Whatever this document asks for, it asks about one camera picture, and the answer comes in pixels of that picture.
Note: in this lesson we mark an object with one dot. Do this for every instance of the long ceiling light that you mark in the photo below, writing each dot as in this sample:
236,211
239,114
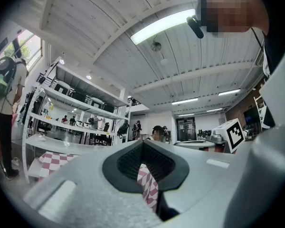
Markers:
161,25
185,101
229,92

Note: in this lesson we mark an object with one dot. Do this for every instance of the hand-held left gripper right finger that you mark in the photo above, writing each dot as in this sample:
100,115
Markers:
204,174

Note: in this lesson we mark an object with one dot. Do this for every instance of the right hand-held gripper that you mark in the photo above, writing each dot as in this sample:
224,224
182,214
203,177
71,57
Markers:
230,134

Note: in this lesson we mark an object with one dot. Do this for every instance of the black wall monitor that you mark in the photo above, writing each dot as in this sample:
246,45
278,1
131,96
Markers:
251,116

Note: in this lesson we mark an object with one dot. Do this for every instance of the round metal ceiling fixture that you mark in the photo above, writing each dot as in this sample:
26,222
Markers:
156,46

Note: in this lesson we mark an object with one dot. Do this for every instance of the window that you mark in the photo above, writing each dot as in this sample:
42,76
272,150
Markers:
26,49

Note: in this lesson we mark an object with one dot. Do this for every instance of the person's black clothing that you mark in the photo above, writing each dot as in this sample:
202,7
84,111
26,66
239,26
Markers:
275,51

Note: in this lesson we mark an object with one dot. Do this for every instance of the dark glass door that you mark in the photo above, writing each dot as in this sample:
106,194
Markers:
185,129

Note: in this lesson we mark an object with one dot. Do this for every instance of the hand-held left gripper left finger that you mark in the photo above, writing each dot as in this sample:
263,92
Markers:
90,186

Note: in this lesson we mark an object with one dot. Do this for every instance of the red white checkered table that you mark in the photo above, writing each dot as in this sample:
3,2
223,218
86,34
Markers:
52,160

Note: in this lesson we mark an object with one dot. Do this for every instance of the white metal shelf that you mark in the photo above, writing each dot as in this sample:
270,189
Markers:
85,106

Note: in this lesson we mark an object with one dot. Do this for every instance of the person's head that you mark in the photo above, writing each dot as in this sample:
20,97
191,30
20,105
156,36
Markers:
251,8

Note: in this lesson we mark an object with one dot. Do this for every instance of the green black backpack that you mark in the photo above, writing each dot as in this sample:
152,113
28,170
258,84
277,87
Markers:
1,79

